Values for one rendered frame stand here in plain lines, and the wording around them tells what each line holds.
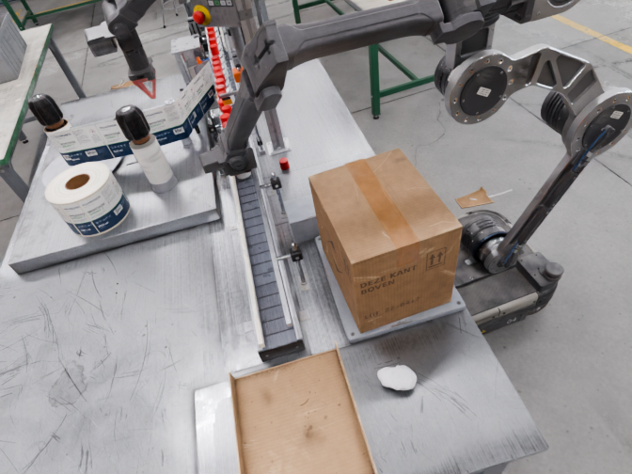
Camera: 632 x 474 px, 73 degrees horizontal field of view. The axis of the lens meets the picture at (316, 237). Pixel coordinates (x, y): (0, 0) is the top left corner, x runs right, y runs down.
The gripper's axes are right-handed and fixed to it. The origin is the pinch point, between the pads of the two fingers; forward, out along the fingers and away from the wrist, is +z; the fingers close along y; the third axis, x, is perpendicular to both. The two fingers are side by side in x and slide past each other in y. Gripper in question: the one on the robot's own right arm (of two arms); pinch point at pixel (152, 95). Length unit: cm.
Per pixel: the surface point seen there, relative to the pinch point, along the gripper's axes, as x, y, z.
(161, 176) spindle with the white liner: -7.2, 3.9, 25.5
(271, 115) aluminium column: 34.2, -10.0, 21.2
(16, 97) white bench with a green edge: -95, -131, 42
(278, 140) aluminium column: 34.9, -10.0, 32.2
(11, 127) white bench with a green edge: -89, -95, 42
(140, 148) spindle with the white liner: -9.2, 3.9, 13.5
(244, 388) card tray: 8, 81, 36
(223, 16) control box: 26.6, -12.4, -13.2
